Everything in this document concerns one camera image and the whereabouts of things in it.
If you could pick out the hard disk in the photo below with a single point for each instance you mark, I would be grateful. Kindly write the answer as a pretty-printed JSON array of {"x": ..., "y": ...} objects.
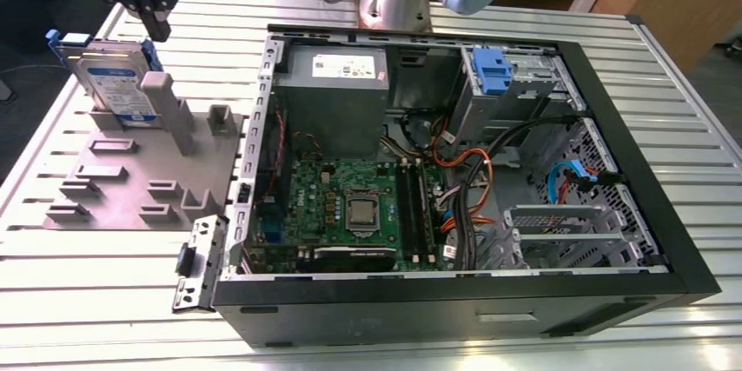
[{"x": 116, "y": 84}]

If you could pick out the metal disk bay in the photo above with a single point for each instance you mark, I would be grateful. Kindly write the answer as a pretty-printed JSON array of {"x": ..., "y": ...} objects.
[{"x": 556, "y": 237}]

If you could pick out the black chair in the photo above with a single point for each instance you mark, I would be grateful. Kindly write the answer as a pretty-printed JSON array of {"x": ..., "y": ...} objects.
[{"x": 22, "y": 41}]

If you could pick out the grey parts rack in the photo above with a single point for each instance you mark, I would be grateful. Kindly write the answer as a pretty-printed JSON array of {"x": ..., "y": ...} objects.
[{"x": 151, "y": 162}]

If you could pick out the grey power supply unit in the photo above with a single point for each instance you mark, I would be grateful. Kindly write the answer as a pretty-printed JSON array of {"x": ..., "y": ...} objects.
[{"x": 329, "y": 119}]

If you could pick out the green motherboard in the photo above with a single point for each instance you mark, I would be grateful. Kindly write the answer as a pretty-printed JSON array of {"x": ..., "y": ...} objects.
[{"x": 312, "y": 180}]

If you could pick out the blue drive latch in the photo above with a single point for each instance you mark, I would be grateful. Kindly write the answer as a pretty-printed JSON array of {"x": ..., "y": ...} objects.
[{"x": 491, "y": 71}]

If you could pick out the CPU socket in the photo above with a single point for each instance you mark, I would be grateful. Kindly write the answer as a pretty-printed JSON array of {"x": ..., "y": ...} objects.
[{"x": 364, "y": 191}]

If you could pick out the metal drive cage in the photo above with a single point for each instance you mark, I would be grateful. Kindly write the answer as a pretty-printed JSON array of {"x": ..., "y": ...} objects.
[{"x": 480, "y": 119}]

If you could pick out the silver CPU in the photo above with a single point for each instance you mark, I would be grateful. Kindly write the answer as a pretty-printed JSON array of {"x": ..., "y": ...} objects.
[{"x": 363, "y": 214}]

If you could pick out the black RAM slot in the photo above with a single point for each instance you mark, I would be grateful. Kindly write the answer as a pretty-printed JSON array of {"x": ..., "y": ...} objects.
[
  {"x": 425, "y": 214},
  {"x": 408, "y": 210}
]

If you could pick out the black graphics card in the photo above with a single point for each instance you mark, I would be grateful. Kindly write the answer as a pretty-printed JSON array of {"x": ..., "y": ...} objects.
[{"x": 347, "y": 258}]

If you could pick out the black PC case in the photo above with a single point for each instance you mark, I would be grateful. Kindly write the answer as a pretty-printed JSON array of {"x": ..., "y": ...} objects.
[{"x": 405, "y": 314}]

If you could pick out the black chair caster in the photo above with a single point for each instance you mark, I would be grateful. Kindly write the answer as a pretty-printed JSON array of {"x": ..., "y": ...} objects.
[{"x": 732, "y": 47}]

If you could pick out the metal slot bracket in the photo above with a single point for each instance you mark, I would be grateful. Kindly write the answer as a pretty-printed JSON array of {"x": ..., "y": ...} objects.
[{"x": 203, "y": 258}]

